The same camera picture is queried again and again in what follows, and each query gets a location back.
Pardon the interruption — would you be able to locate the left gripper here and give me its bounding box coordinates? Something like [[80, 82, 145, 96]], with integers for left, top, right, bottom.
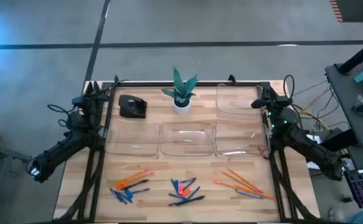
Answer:
[[72, 81, 111, 123]]

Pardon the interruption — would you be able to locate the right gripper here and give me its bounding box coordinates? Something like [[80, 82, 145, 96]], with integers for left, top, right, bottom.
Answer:
[[251, 85, 294, 123]]

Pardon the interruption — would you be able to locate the grey pen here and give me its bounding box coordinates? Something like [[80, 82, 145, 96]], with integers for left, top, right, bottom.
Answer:
[[235, 189, 265, 199]]

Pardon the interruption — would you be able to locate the black pen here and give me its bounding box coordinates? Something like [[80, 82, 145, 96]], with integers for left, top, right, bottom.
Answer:
[[121, 179, 150, 191], [167, 195, 206, 207]]

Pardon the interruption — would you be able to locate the clear plastic bin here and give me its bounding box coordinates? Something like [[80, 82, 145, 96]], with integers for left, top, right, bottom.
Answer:
[[160, 121, 215, 157], [215, 83, 266, 121], [105, 119, 161, 157], [214, 120, 270, 157]]

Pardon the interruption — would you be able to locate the green plant in white pot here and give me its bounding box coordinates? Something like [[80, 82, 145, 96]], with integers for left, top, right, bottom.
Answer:
[[161, 67, 199, 115]]

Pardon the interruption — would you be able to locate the grey desk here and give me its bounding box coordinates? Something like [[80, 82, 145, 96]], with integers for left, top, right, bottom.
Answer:
[[324, 60, 363, 149]]

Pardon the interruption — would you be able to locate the teal box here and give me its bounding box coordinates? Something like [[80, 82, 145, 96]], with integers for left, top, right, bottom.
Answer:
[[352, 69, 363, 84]]

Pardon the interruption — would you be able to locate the black pole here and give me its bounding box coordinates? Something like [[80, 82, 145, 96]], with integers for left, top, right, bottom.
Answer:
[[336, 39, 363, 75]]

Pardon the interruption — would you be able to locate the grey metal bench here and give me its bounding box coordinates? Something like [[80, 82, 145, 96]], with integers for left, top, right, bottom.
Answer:
[[0, 139, 29, 163]]

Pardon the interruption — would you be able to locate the black striped floor mat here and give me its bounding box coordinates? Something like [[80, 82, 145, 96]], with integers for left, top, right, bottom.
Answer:
[[329, 0, 363, 23]]

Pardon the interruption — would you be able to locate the person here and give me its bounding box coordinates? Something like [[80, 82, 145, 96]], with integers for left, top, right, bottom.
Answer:
[[328, 207, 363, 224]]

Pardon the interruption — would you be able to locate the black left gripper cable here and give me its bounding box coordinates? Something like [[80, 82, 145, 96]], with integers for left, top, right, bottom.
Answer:
[[46, 103, 76, 129]]

